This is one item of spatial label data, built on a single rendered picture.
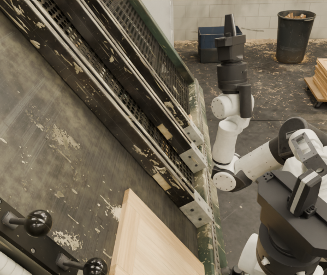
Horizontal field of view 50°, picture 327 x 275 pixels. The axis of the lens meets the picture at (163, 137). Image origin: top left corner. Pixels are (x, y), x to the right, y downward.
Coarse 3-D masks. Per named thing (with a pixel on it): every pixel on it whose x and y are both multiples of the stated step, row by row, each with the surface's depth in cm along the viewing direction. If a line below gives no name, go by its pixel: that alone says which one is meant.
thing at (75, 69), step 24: (0, 0) 89; (24, 0) 89; (24, 24) 92; (48, 24) 93; (48, 48) 95; (72, 48) 99; (72, 72) 99; (96, 72) 104; (96, 96) 103; (120, 120) 107; (144, 144) 111; (144, 168) 117; (168, 168) 117; (168, 192) 122; (192, 192) 127; (192, 216) 128
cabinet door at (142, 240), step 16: (128, 192) 98; (128, 208) 93; (144, 208) 101; (128, 224) 90; (144, 224) 97; (160, 224) 104; (128, 240) 86; (144, 240) 93; (160, 240) 100; (176, 240) 108; (112, 256) 80; (128, 256) 83; (144, 256) 89; (160, 256) 96; (176, 256) 104; (192, 256) 112; (112, 272) 76; (128, 272) 80; (144, 272) 86; (160, 272) 92; (176, 272) 99; (192, 272) 108
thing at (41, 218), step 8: (8, 216) 54; (32, 216) 46; (40, 216) 47; (48, 216) 47; (8, 224) 54; (16, 224) 53; (24, 224) 47; (32, 224) 46; (40, 224) 46; (48, 224) 47; (32, 232) 46; (40, 232) 46; (48, 232) 48
